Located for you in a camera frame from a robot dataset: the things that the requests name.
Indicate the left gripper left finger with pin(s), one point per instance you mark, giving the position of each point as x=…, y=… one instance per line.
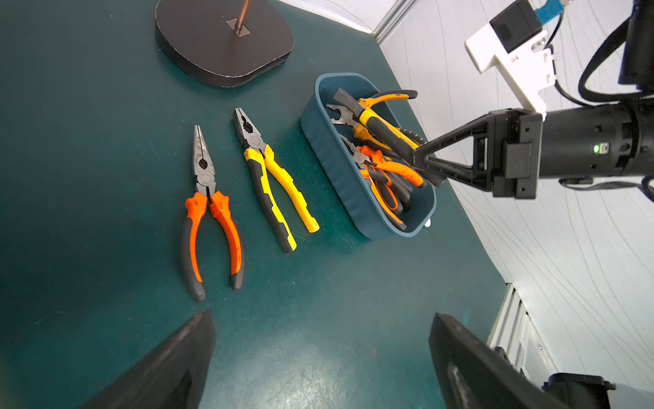
x=173, y=375

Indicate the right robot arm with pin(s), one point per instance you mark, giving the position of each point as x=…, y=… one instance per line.
x=604, y=142

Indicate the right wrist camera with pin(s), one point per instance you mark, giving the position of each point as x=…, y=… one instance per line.
x=515, y=43

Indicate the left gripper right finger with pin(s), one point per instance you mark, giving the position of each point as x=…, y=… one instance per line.
x=471, y=375

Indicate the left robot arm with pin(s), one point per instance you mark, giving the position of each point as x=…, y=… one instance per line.
x=571, y=389

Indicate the blue storage box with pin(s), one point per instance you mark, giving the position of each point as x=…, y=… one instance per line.
x=334, y=146

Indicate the black yellow striped pliers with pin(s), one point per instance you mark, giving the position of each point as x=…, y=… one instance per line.
x=413, y=137

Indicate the orange striped black pliers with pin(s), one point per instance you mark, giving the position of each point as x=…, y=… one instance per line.
x=381, y=185

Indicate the black metal glass stand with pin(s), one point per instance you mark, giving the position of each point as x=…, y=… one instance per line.
x=223, y=43

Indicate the yellow grey pliers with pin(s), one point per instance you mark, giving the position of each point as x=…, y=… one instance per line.
x=378, y=127

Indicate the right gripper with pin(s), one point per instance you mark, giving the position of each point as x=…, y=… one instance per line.
x=508, y=143

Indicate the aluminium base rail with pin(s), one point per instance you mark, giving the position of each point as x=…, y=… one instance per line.
x=514, y=335

